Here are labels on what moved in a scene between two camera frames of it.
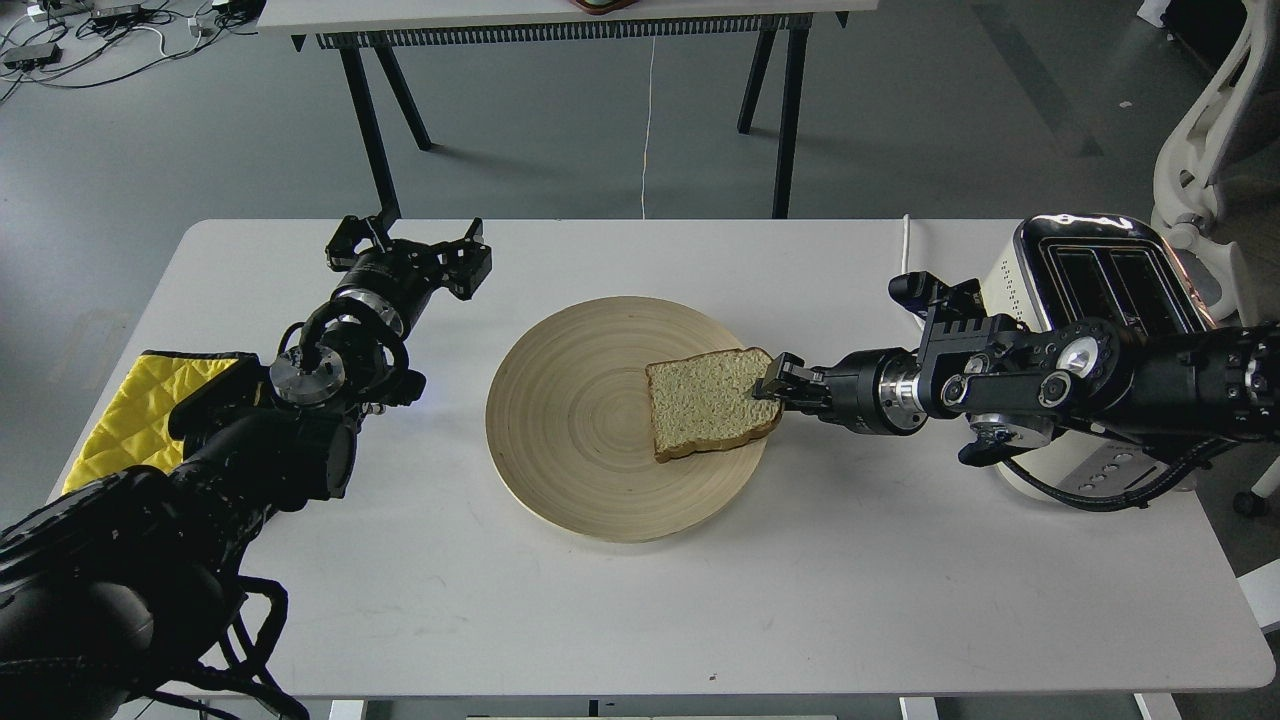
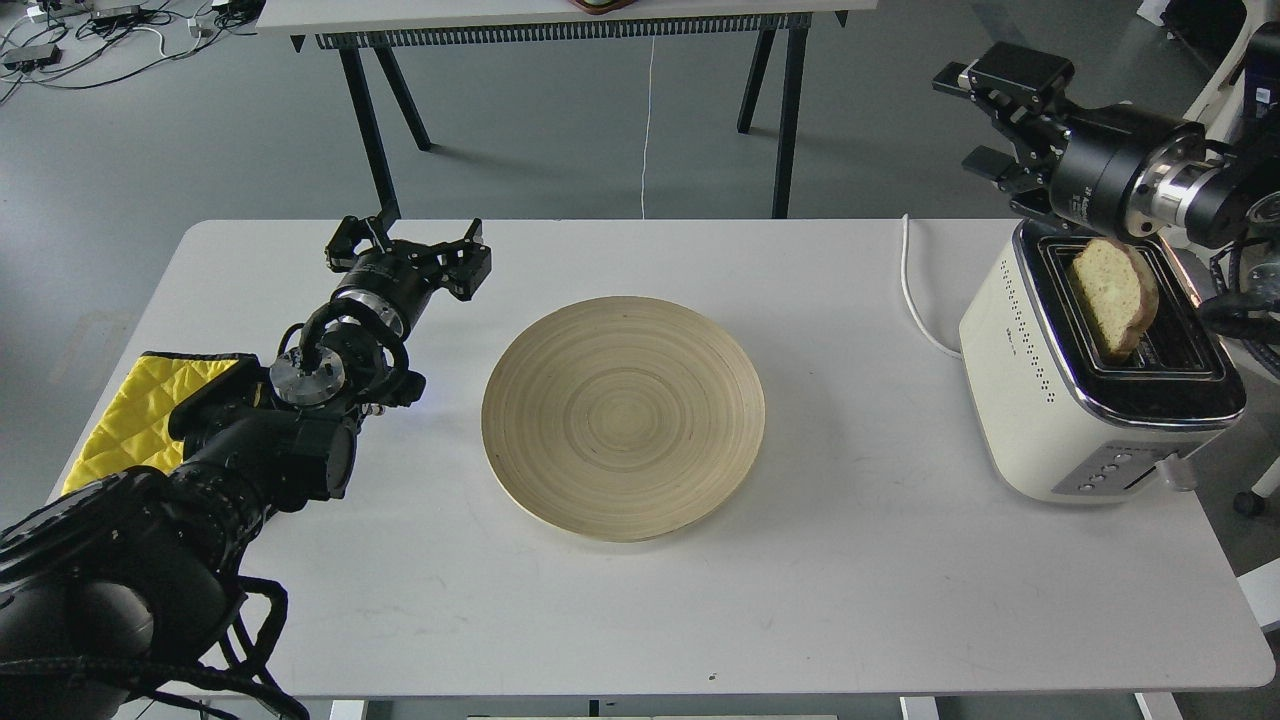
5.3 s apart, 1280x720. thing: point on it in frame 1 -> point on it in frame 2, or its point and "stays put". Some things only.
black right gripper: x=874 y=391 -> x=1115 y=169
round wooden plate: x=569 y=413 stays put
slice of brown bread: x=707 y=399 -> x=1117 y=289
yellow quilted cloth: x=134 y=432 stays put
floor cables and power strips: x=81 y=43 stays put
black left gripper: x=404 y=274 stays put
